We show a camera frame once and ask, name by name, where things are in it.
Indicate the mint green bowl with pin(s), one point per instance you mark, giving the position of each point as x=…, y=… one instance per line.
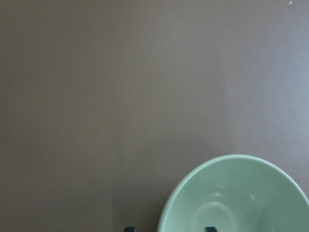
x=236, y=193

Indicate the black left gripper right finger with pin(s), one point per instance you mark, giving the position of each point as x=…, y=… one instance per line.
x=210, y=229

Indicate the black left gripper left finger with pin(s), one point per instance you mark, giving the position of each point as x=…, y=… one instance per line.
x=130, y=229

